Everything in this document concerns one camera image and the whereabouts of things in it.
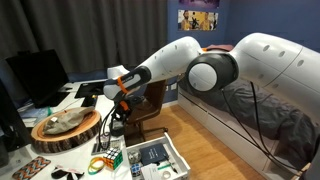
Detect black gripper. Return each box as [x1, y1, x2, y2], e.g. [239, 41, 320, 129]
[111, 96, 140, 130]

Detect black masking tape roll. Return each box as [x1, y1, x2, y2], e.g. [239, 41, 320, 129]
[109, 120, 127, 137]

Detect white desk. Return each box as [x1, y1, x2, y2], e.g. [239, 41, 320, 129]
[0, 78, 134, 180]

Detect white tape roll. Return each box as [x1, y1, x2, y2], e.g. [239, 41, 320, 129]
[161, 169, 173, 180]

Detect grey calculator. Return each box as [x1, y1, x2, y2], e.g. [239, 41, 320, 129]
[91, 138, 121, 156]

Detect black orange handheld device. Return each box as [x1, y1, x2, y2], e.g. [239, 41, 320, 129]
[80, 94, 99, 109]

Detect brown leather chair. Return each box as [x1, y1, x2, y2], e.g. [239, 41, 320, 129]
[124, 77, 169, 143]

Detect round silver tin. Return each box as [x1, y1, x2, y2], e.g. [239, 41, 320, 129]
[127, 150, 141, 165]

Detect Rubik's cube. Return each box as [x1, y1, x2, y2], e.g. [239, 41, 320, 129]
[102, 147, 124, 171]

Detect black mouse pad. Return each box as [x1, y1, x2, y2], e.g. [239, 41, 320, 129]
[74, 79, 109, 100]

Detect dark blue book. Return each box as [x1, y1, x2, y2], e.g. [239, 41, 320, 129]
[138, 143, 170, 166]

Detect yellow green rubber bands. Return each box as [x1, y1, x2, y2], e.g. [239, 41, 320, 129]
[87, 156, 106, 176]

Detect small blue puzzle ball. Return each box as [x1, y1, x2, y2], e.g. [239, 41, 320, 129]
[130, 163, 143, 178]

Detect round wood slab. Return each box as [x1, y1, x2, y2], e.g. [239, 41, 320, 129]
[30, 107, 103, 155]

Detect white paper box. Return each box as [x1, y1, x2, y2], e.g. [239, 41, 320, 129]
[140, 163, 162, 180]

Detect black pen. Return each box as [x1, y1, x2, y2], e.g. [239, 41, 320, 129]
[167, 155, 179, 175]

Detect open white box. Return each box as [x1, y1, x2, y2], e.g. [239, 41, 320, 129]
[126, 131, 192, 180]

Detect black white sunglasses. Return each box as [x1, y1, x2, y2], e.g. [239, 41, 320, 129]
[50, 166, 85, 180]

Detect dark grey curtain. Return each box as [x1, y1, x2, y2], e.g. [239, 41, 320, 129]
[0, 0, 120, 83]
[116, 0, 169, 70]

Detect zigzag patterned phone case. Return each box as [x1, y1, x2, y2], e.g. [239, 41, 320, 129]
[11, 156, 52, 180]

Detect basketball players poster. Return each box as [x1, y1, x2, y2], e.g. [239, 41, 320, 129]
[177, 8, 220, 32]

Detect purple poster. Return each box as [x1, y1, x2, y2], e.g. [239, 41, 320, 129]
[178, 0, 221, 10]

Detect grey duvet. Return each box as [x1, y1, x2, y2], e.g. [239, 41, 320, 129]
[179, 74, 318, 169]

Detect black gripper cable bundle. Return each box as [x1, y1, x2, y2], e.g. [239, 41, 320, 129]
[97, 99, 131, 152]

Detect white bed frame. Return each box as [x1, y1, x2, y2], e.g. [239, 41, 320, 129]
[177, 87, 320, 180]

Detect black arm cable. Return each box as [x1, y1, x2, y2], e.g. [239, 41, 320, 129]
[221, 81, 303, 174]

